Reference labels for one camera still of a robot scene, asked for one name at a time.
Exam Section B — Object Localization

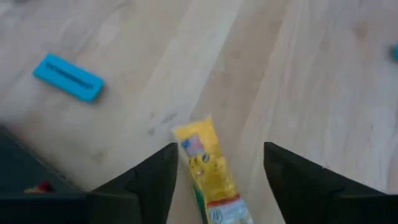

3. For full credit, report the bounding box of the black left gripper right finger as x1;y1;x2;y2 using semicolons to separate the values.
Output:
263;141;398;224

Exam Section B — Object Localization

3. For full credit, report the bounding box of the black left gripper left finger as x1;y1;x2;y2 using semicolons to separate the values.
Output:
0;142;179;224

